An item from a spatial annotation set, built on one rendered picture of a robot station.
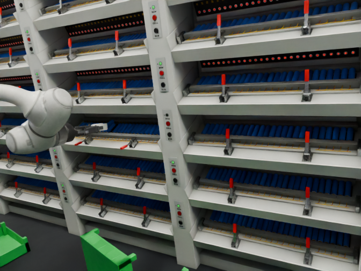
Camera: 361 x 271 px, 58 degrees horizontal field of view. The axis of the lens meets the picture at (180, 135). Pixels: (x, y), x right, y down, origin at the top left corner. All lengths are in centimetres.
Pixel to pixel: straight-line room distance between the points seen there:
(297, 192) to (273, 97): 35
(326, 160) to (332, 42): 35
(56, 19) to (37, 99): 51
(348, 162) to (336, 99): 19
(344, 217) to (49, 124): 99
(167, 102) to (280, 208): 55
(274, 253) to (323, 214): 25
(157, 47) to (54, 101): 40
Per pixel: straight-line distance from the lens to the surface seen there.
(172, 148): 126
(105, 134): 152
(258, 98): 109
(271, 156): 113
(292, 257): 130
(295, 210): 119
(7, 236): 213
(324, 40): 101
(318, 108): 104
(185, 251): 147
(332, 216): 118
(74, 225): 188
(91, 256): 146
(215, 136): 123
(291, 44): 103
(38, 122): 115
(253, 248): 133
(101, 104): 143
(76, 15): 146
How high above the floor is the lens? 93
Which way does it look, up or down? 16 degrees down
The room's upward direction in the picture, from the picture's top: 7 degrees counter-clockwise
